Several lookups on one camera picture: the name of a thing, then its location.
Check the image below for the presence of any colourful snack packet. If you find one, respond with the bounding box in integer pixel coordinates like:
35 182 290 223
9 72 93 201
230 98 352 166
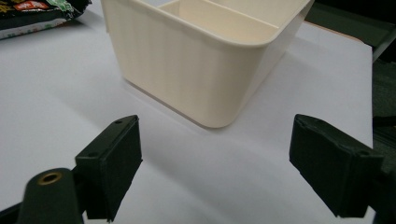
0 0 93 41

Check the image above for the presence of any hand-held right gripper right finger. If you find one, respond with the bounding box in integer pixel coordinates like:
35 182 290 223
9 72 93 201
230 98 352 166
289 113 385 218

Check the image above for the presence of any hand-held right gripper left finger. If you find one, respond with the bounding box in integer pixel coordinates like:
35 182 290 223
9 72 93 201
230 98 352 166
74 114 144 223

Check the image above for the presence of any cream plastic divided storage box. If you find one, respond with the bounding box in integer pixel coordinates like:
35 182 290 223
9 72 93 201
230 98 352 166
100 0 316 129

